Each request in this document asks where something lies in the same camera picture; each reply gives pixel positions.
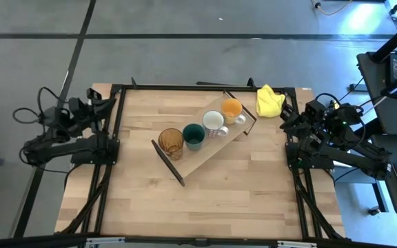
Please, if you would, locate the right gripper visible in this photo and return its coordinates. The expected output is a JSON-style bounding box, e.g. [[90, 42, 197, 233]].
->
[[279, 100, 327, 144]]

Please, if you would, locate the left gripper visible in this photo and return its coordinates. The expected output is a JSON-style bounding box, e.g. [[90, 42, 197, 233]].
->
[[69, 89, 116, 120]]

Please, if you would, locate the orange mug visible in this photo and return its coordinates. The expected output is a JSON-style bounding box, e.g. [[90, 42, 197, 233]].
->
[[220, 98, 247, 125]]

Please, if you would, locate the amber ribbed glass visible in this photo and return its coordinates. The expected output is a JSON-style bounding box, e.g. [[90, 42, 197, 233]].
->
[[158, 127, 185, 161]]

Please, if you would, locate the white mug red lattice pattern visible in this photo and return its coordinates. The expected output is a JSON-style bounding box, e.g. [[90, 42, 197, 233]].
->
[[202, 110, 230, 138]]

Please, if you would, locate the dark green cup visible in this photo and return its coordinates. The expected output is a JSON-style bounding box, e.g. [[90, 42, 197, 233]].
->
[[182, 123, 206, 152]]

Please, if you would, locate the yellow cloth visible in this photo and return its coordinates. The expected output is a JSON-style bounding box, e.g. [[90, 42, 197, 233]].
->
[[256, 83, 286, 118]]

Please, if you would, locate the black side desk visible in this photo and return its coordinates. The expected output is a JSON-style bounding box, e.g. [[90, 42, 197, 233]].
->
[[356, 51, 397, 136]]

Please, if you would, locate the black diagonal beam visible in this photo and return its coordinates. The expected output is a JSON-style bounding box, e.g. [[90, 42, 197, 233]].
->
[[370, 22, 397, 65]]

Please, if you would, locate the black rig beam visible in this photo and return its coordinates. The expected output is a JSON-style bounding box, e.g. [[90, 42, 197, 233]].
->
[[0, 234, 397, 248]]

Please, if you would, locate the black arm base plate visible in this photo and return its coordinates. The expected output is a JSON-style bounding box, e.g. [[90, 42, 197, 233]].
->
[[285, 143, 334, 169], [70, 137, 120, 165]]

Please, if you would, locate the wooden shelf black metal frame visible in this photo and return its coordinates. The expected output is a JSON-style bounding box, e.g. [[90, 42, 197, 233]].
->
[[150, 90, 257, 188]]

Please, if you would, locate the yellow extension cable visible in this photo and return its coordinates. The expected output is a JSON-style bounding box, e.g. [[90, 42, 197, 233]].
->
[[312, 0, 354, 17]]

